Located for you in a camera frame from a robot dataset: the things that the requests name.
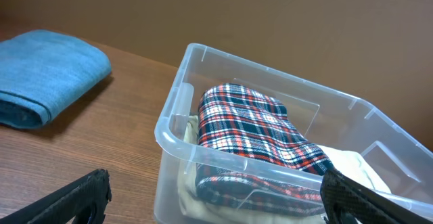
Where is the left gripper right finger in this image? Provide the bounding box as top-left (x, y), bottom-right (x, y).
top-left (320, 169), bottom-right (432, 224)

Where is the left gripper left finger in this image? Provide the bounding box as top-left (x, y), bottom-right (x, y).
top-left (1, 169), bottom-right (112, 224)

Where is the cream cloth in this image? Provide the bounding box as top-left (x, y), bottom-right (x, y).
top-left (177, 114), bottom-right (392, 224)

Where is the red plaid cloth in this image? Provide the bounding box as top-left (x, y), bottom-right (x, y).
top-left (195, 83), bottom-right (333, 217)

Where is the clear plastic storage container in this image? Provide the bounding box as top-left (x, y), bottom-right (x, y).
top-left (154, 43), bottom-right (432, 223)

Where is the folded blue denim cloth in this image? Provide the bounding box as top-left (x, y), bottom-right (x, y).
top-left (1, 30), bottom-right (112, 129)

